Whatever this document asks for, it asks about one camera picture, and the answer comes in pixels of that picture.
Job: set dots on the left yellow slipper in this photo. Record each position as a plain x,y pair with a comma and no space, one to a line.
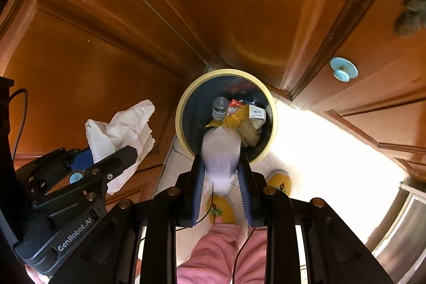
220,210

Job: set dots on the right yellow slipper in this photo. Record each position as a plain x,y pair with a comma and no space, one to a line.
280,180

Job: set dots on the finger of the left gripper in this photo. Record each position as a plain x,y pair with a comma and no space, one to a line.
54,166
95,179

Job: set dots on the light blue cabinet knob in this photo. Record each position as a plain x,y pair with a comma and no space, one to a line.
343,69

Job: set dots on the yellow slipper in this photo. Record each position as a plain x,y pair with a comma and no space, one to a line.
280,180
220,210

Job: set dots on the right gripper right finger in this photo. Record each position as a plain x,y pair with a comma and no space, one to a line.
245,181

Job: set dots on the pink trousers legs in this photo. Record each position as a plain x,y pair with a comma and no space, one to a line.
218,257

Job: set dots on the yellow snack wrapper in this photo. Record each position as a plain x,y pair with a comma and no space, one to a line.
233,121

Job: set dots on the white barcode box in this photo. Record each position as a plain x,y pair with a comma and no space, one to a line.
257,116

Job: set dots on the white paper sheet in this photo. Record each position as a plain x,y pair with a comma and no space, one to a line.
221,149

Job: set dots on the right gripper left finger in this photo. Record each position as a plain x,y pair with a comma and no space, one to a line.
198,169

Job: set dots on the cream rimmed trash bin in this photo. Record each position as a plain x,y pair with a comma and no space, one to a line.
230,96

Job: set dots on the clear plastic bottle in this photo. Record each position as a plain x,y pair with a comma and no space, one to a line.
219,108

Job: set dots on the wooden cabinet door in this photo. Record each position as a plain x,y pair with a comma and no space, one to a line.
88,59

